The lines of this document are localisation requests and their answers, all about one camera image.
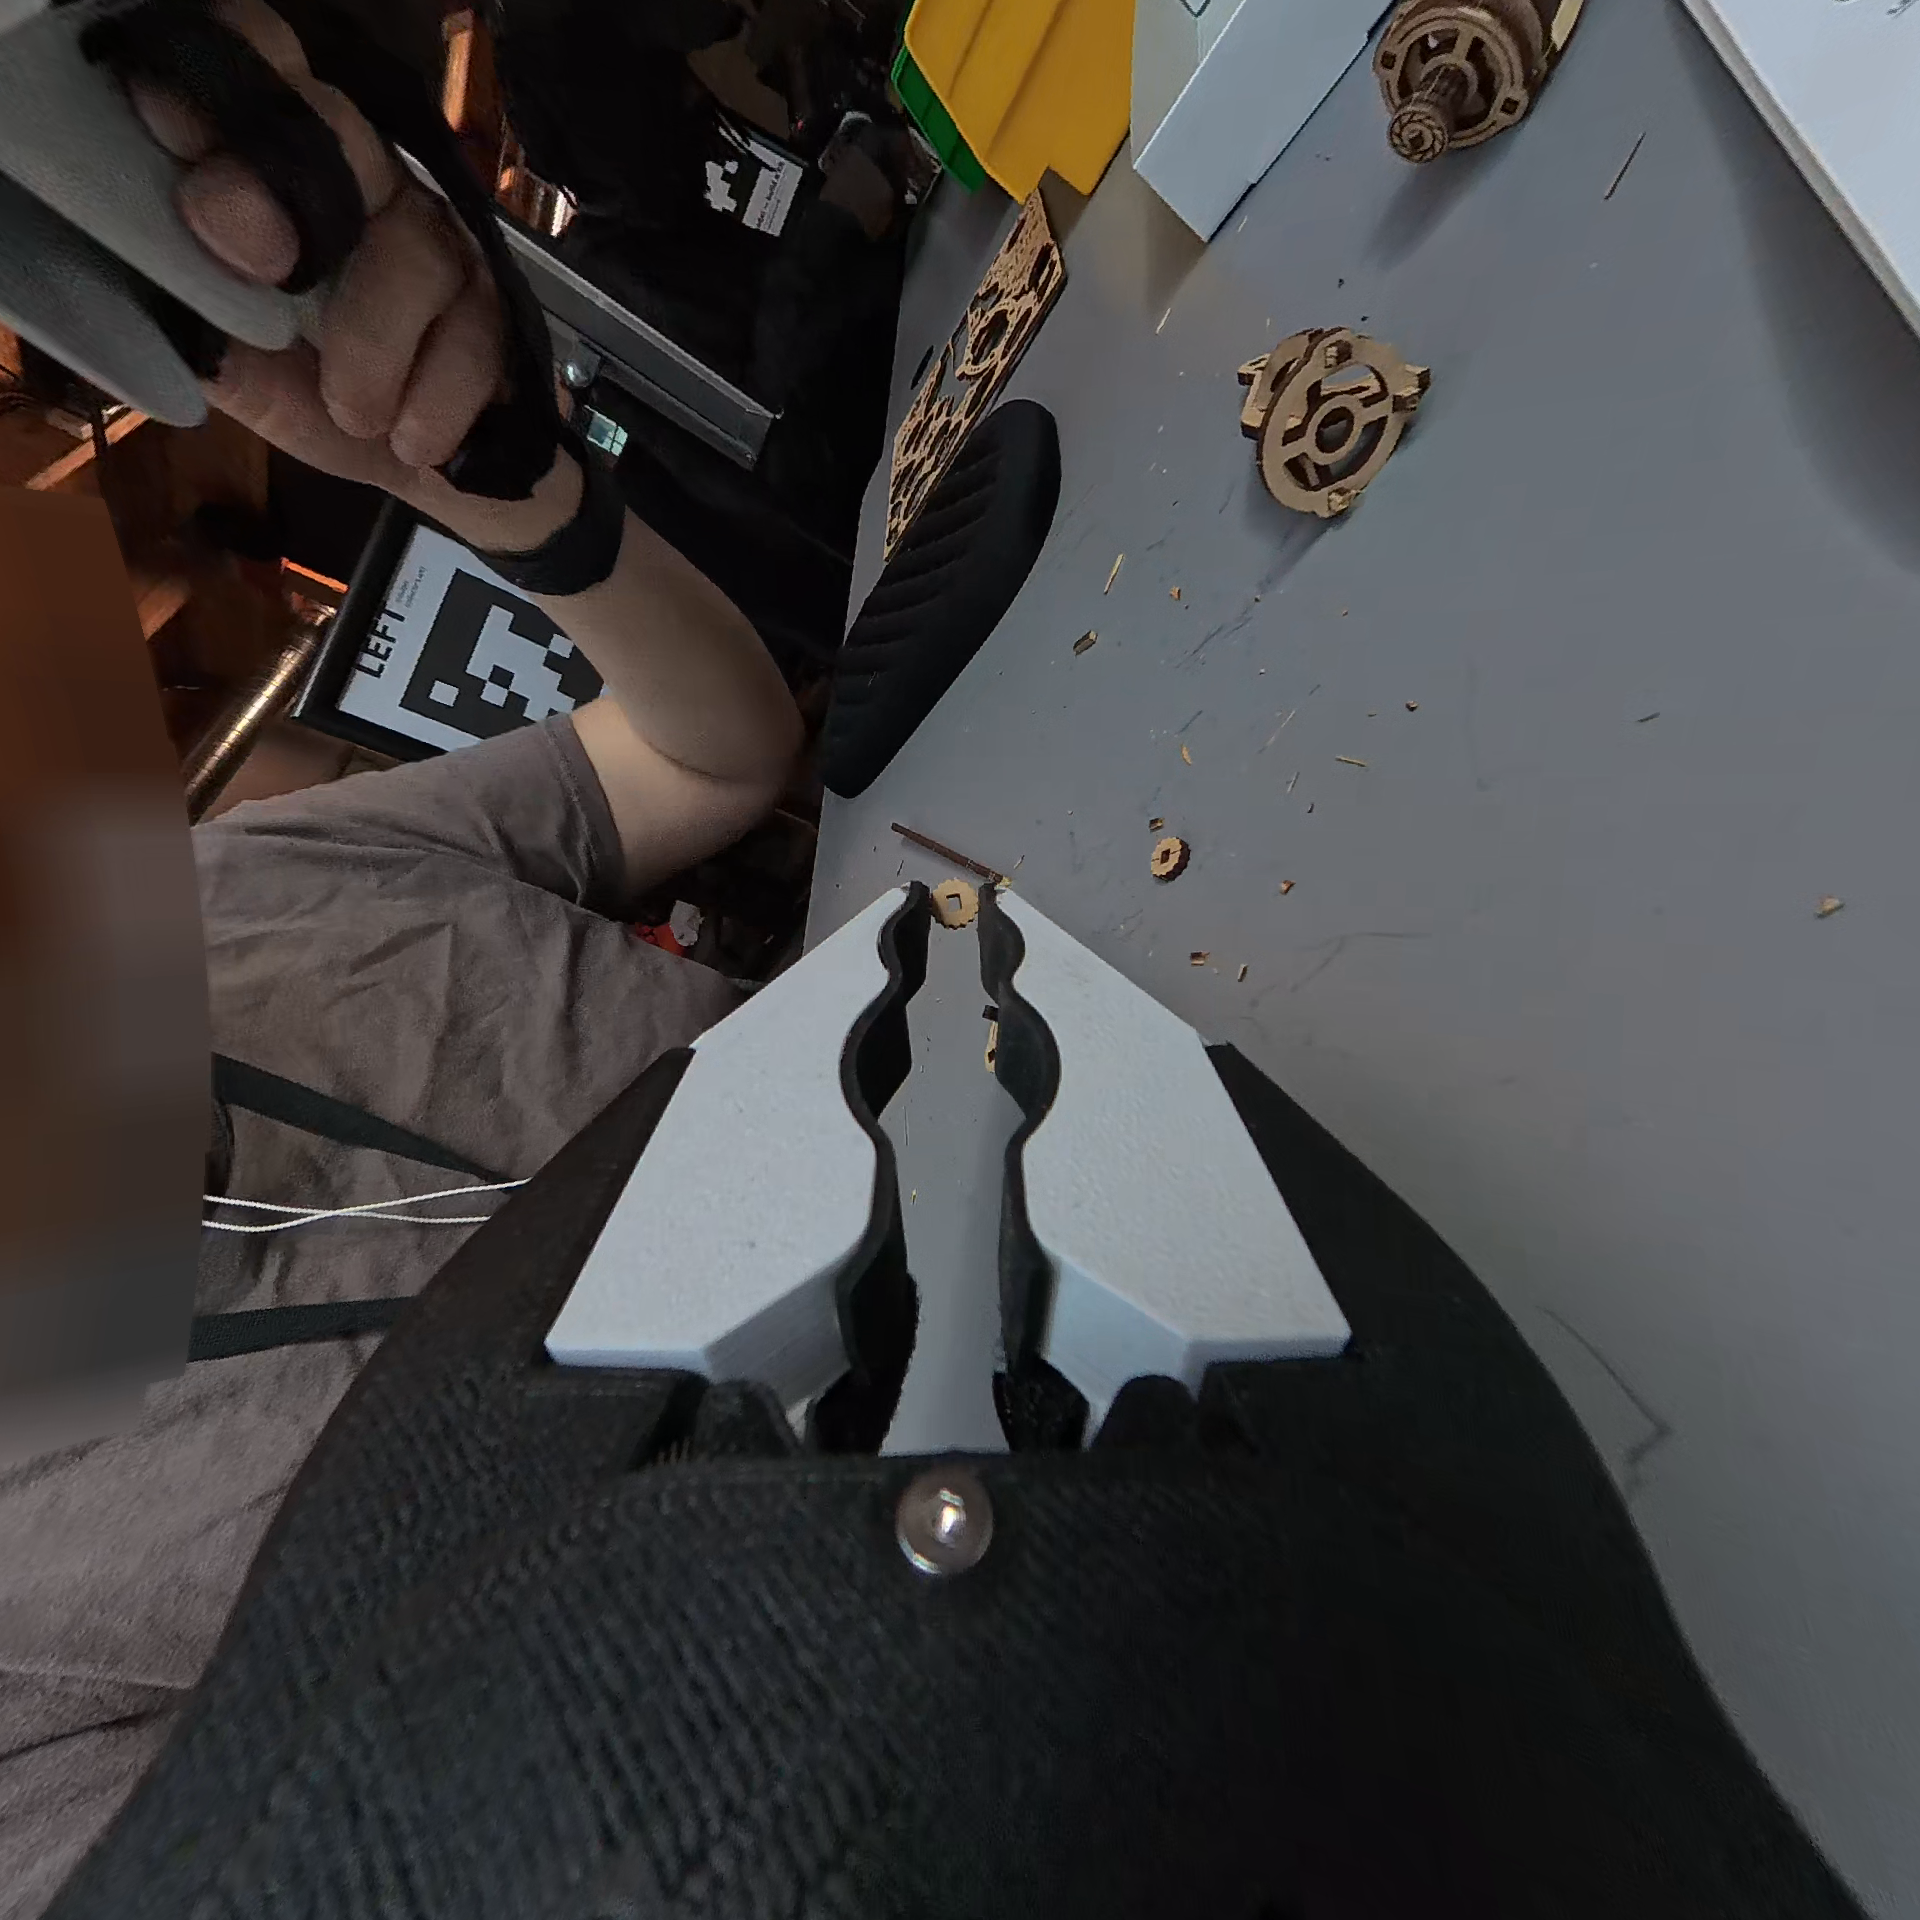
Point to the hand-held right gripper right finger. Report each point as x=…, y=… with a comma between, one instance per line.
x=1170, y=1202

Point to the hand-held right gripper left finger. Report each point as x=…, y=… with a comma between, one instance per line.
x=750, y=1172

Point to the laser-cut wooden parts sheet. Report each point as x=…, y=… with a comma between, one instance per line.
x=1026, y=264

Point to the person's left forearm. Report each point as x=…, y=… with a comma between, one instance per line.
x=675, y=675

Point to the person's left hand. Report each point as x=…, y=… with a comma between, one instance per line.
x=397, y=317

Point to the thin wooden stick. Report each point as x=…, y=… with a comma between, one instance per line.
x=937, y=848

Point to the person's grey shirt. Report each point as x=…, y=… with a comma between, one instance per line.
x=374, y=975

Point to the black white marker board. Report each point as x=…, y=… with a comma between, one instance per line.
x=494, y=675

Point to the dark wristband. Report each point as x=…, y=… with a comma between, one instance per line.
x=579, y=556

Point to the black padded armrest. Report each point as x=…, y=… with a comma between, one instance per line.
x=930, y=599

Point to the green plastic bin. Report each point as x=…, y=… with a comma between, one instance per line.
x=922, y=114

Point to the yellow plastic bin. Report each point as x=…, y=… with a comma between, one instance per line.
x=1020, y=91

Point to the white cardboard box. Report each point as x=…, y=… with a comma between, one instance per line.
x=1244, y=119

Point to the wooden shaft wheel assembly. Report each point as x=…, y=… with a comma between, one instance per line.
x=1448, y=76

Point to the metal frame rail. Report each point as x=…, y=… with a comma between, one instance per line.
x=661, y=359

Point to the wooden spoked wheel frame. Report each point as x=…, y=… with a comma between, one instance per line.
x=1275, y=436

